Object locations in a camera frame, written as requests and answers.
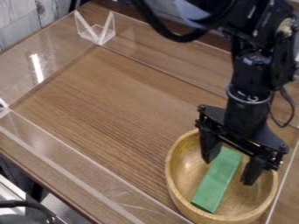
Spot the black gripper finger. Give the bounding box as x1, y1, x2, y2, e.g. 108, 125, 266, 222
200, 129, 222, 164
240, 156, 266, 186

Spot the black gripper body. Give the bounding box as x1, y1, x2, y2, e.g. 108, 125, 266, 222
195, 84, 290, 171

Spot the green rectangular block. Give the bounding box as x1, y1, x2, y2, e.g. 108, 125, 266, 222
191, 147, 243, 214

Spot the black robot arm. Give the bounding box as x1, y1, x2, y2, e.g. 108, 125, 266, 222
175, 0, 296, 185

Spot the brown wooden bowl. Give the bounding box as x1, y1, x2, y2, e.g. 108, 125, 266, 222
164, 129, 278, 224

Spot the clear acrylic corner bracket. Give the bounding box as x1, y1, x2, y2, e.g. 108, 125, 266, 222
73, 11, 116, 46

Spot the black cable bottom left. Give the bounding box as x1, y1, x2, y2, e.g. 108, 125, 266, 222
0, 199, 57, 224

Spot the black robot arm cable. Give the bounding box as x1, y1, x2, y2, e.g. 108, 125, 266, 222
132, 0, 296, 129

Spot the clear acrylic tray wall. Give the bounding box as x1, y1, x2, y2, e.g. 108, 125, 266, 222
0, 3, 299, 224

